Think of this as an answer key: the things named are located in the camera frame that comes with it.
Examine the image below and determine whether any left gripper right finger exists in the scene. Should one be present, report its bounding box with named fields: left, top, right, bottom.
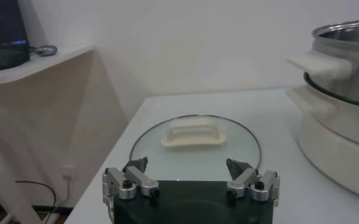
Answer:
left=226, top=158, right=281, bottom=208

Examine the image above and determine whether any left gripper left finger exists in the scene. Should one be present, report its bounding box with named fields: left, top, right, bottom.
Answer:
left=102, top=156, right=161, bottom=223

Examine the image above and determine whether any glass lid with cream handle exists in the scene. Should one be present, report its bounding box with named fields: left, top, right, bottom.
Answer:
left=129, top=114, right=263, bottom=183

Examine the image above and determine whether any cream electric cooker base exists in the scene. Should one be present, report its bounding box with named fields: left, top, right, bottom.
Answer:
left=286, top=85, right=359, bottom=203

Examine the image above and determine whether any white side table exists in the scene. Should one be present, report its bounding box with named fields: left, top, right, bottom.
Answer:
left=0, top=44, right=94, bottom=224

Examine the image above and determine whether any round grey disc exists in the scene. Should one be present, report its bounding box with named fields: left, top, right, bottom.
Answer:
left=32, top=44, right=58, bottom=57

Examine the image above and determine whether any black computer mouse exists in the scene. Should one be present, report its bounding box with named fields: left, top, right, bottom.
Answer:
left=0, top=48, right=30, bottom=71

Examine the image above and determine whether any white wall socket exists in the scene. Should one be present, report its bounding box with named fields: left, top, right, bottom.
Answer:
left=62, top=164, right=76, bottom=181

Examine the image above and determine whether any black floor cable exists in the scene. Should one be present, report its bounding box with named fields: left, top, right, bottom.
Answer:
left=14, top=180, right=57, bottom=224

